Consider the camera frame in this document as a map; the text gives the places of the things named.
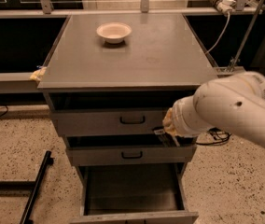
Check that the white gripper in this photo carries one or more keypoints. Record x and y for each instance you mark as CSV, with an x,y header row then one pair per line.
x,y
178,120

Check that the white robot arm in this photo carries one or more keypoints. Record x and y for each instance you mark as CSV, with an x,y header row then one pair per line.
x,y
234,104

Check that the grey drawer cabinet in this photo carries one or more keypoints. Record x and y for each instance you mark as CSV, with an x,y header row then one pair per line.
x,y
160,54

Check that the white paper bowl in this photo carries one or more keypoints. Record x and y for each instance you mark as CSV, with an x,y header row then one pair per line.
x,y
114,32

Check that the grey bottom drawer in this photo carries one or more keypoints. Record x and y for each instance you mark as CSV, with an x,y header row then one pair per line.
x,y
134,194

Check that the yellow tape piece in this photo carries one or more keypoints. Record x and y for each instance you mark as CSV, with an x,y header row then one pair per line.
x,y
38,74

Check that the grey top drawer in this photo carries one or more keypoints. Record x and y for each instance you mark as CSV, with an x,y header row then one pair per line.
x,y
104,113

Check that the grey drawer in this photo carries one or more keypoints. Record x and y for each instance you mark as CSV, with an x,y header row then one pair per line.
x,y
134,194
104,113
127,149

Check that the black floor stand frame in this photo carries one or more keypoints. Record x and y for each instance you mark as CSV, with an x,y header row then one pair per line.
x,y
27,188

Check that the grey middle drawer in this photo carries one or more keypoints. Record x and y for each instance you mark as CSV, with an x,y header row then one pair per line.
x,y
127,149

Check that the white power strip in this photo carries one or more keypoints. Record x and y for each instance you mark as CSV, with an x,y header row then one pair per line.
x,y
223,6

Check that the black rxbar chocolate bar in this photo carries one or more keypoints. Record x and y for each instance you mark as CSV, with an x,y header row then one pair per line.
x,y
166,139

